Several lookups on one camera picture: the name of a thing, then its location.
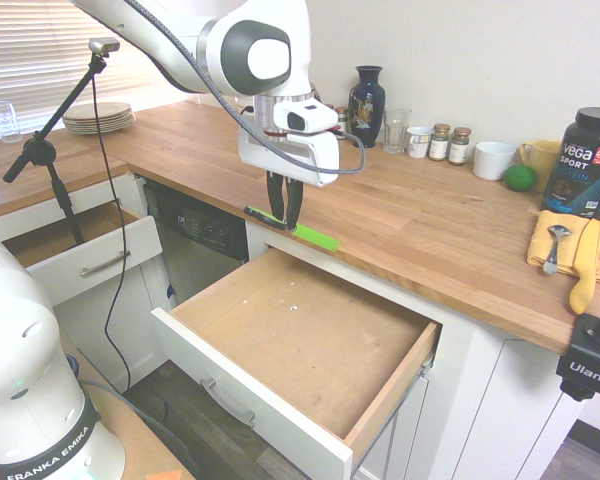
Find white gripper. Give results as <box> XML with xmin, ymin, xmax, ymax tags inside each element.
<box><xmin>237</xmin><ymin>124</ymin><xmax>342</xmax><ymax>233</ymax></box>

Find green handled scissors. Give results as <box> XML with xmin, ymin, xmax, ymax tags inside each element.
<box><xmin>243</xmin><ymin>204</ymin><xmax>342</xmax><ymax>253</ymax></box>

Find large open wooden drawer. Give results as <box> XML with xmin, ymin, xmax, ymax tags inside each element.
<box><xmin>151</xmin><ymin>246</ymin><xmax>444</xmax><ymax>480</ymax></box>

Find small open white drawer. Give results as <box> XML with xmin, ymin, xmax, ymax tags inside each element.
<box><xmin>2</xmin><ymin>198</ymin><xmax>164</xmax><ymax>309</ymax></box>

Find black dishwasher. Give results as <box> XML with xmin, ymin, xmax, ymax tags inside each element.
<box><xmin>143</xmin><ymin>178</ymin><xmax>252</xmax><ymax>307</ymax></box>

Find dark blue painted vase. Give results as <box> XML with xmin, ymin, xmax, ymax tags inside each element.
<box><xmin>348</xmin><ymin>65</ymin><xmax>385</xmax><ymax>150</ymax></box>

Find clear faceted glass tumbler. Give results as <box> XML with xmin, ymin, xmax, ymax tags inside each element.
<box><xmin>382</xmin><ymin>107</ymin><xmax>414</xmax><ymax>155</ymax></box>

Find small white cup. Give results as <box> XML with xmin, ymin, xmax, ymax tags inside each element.
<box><xmin>406</xmin><ymin>125</ymin><xmax>435</xmax><ymax>160</ymax></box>

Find bronze lidded spice jar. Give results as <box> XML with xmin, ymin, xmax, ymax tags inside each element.
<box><xmin>428</xmin><ymin>123</ymin><xmax>452</xmax><ymax>163</ymax></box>
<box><xmin>448</xmin><ymin>126</ymin><xmax>473</xmax><ymax>167</ymax></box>

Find stack of beige plates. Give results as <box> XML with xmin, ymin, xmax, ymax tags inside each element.
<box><xmin>62</xmin><ymin>101</ymin><xmax>137</xmax><ymax>136</ymax></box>

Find white mug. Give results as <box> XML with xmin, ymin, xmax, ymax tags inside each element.
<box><xmin>473</xmin><ymin>141</ymin><xmax>518</xmax><ymax>182</ymax></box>

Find green lime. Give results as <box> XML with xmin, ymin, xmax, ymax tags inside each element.
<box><xmin>503</xmin><ymin>163</ymin><xmax>539</xmax><ymax>193</ymax></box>

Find yellow folded cloth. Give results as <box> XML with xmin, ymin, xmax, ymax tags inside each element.
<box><xmin>525</xmin><ymin>209</ymin><xmax>600</xmax><ymax>288</ymax></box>

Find yellow mug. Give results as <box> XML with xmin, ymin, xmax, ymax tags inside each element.
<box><xmin>518</xmin><ymin>139</ymin><xmax>564</xmax><ymax>194</ymax></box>

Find metal spoon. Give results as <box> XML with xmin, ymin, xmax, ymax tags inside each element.
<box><xmin>542</xmin><ymin>224</ymin><xmax>574</xmax><ymax>276</ymax></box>

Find white kitchen cabinets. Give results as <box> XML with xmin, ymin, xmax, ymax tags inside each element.
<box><xmin>0</xmin><ymin>172</ymin><xmax>600</xmax><ymax>480</ymax></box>

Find clear ribbed drinking glass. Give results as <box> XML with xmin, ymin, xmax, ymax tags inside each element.
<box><xmin>0</xmin><ymin>100</ymin><xmax>23</xmax><ymax>145</ymax></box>

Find black Vega protein tub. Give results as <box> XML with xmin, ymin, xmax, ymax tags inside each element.
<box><xmin>540</xmin><ymin>106</ymin><xmax>600</xmax><ymax>222</ymax></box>

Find banana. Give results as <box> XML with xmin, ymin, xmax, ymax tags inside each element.
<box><xmin>568</xmin><ymin>218</ymin><xmax>600</xmax><ymax>317</ymax></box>

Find white window blinds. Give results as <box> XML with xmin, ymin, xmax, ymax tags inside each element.
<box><xmin>0</xmin><ymin>0</ymin><xmax>191</xmax><ymax>139</ymax></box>

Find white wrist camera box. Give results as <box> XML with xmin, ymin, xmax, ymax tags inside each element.
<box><xmin>273</xmin><ymin>98</ymin><xmax>341</xmax><ymax>137</ymax></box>

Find thin black camera cable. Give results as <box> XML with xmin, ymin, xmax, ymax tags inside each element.
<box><xmin>90</xmin><ymin>68</ymin><xmax>134</xmax><ymax>396</ymax></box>

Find metal handle of small drawer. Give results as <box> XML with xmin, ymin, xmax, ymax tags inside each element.
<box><xmin>79</xmin><ymin>250</ymin><xmax>132</xmax><ymax>280</ymax></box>

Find metal handle of large drawer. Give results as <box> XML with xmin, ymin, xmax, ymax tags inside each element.
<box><xmin>200</xmin><ymin>377</ymin><xmax>258</xmax><ymax>429</ymax></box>

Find grey camera on stand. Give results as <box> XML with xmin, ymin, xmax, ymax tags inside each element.
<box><xmin>88</xmin><ymin>37</ymin><xmax>123</xmax><ymax>56</ymax></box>

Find black camera boom stand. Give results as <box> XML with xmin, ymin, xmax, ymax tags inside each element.
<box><xmin>2</xmin><ymin>52</ymin><xmax>109</xmax><ymax>246</ymax></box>

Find black Ulanzi camera mount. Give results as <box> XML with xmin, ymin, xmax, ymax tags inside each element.
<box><xmin>555</xmin><ymin>294</ymin><xmax>600</xmax><ymax>402</ymax></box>

